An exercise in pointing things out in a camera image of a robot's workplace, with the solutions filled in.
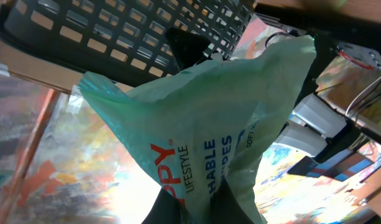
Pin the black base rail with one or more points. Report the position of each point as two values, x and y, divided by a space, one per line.
356 40

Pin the light blue wipes pack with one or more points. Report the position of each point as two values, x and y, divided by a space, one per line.
210 122

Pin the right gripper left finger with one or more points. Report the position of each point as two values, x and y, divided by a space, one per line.
166 210

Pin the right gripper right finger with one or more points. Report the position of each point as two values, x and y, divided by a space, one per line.
225 209

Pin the grey plastic shopping basket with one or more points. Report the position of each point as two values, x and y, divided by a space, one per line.
129 41

